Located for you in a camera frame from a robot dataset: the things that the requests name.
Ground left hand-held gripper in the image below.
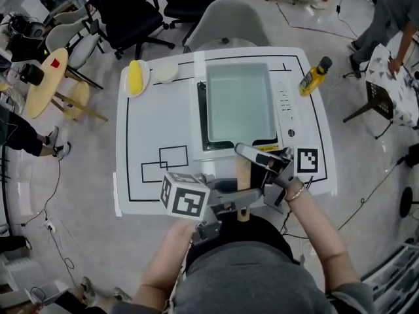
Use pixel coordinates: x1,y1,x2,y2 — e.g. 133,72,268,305
159,171,264,247

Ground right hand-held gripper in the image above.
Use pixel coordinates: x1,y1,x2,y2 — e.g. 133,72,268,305
234,142,321,215

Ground light blue square pan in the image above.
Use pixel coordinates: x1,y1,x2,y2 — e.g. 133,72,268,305
205,62,280,224

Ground white induction cooker black top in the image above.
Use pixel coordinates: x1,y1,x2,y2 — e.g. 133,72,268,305
192,61,299,162

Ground person's right forearm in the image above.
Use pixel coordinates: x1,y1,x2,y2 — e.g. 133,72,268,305
284,177,361,294

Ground person's left forearm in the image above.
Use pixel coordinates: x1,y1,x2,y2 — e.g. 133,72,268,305
132,220,197,307

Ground person's black trousers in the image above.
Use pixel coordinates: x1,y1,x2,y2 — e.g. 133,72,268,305
185,213,296,268

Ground person's grey shirt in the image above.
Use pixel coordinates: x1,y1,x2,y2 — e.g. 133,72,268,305
111,239,377,314

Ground yellow bottle black cap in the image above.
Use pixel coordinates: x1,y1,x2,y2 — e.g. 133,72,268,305
297,56,333,98

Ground small white round dish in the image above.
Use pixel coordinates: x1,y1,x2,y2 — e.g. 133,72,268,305
153,61,181,85

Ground grey shell chair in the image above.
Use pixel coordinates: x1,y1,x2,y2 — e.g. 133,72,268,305
182,0,273,54

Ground yellow corn cob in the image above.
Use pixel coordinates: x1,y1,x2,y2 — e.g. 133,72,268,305
128,60,146,93

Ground yellow food on plate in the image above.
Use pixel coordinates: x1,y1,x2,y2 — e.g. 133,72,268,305
120,60,152,99

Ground black mesh stool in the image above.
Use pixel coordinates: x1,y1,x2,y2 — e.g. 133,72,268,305
342,80,395,140

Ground patterned cloth table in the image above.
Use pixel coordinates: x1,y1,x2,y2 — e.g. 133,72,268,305
364,40,419,130

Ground black round stool base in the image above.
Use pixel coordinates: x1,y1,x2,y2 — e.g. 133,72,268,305
399,186,419,219

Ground white storage rack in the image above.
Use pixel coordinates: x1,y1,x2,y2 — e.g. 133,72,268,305
359,243,419,314

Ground grey padded chair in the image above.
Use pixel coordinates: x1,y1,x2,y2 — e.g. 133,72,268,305
44,7,106,91

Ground yellow round side table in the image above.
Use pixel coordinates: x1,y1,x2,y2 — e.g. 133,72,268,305
25,47,109,123

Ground thin gold bracelet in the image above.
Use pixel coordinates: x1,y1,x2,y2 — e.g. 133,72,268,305
285,182,306,203

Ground black cable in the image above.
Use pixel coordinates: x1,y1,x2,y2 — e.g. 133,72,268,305
336,160,402,232

